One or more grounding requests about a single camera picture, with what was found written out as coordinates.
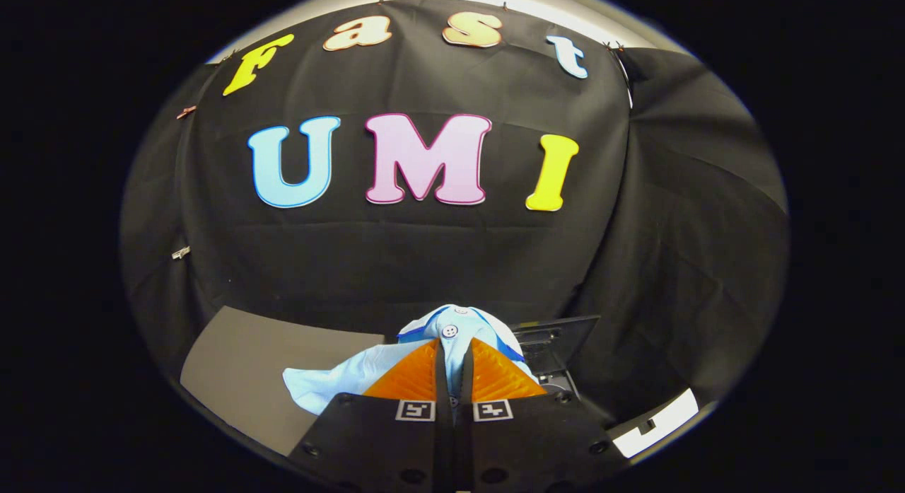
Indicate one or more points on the copper clip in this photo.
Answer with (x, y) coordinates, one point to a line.
(186, 112)

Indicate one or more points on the black backdrop cloth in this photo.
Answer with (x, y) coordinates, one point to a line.
(424, 267)

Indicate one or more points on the light blue polo shirt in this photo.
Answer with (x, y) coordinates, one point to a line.
(452, 323)

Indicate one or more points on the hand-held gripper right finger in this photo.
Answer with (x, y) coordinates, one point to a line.
(466, 387)

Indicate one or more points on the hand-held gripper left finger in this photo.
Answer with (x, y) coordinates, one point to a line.
(442, 387)

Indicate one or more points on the silver clip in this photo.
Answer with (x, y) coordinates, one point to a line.
(180, 252)

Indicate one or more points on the dark grey washing machine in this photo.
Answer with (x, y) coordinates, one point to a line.
(555, 385)

